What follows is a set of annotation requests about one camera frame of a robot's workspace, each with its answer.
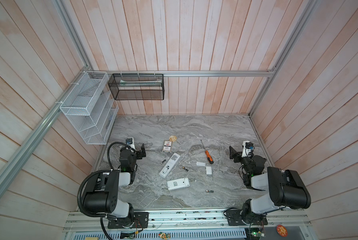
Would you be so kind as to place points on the white TV remote control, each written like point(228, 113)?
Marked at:
point(169, 165)

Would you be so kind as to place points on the red round sticker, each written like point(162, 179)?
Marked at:
point(282, 231)

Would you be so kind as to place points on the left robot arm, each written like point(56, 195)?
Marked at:
point(98, 193)

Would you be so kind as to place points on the black wire mesh basket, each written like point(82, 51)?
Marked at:
point(139, 87)

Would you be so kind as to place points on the white TV remote battery cover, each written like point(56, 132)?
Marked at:
point(200, 164)

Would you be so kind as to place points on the white wire mesh shelf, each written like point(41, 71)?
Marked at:
point(89, 108)

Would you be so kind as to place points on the aluminium mounting rail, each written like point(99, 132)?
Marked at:
point(187, 219)

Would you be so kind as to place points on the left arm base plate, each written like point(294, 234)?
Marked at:
point(134, 220)

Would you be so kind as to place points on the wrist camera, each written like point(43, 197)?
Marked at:
point(130, 142)
point(248, 149)

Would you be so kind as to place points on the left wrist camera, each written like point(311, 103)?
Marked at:
point(130, 142)

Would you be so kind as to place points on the white air conditioner remote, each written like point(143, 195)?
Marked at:
point(178, 184)

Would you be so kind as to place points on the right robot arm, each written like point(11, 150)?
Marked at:
point(283, 189)

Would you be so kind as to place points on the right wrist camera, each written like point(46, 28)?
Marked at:
point(248, 149)

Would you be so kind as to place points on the round wooden coaster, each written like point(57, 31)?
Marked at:
point(173, 138)

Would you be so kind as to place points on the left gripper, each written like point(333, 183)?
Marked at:
point(138, 153)

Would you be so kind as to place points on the orange black screwdriver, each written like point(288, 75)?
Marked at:
point(209, 157)

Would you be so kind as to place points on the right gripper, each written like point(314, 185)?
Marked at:
point(234, 154)

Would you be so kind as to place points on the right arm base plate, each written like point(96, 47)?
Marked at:
point(235, 218)

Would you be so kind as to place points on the playing card box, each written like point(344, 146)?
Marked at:
point(167, 147)

